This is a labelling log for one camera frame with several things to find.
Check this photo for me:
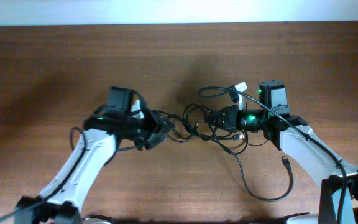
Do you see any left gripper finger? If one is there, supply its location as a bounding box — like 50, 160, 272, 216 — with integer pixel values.
149, 110, 175, 135
144, 132, 165, 150

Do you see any black usb cable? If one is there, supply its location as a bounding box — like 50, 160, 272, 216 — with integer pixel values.
154, 107, 239, 144
197, 124, 270, 156
183, 103, 294, 202

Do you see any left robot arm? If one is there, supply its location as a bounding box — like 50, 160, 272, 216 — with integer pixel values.
14, 86, 175, 223

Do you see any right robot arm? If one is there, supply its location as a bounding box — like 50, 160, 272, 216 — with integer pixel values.
205, 80, 358, 223

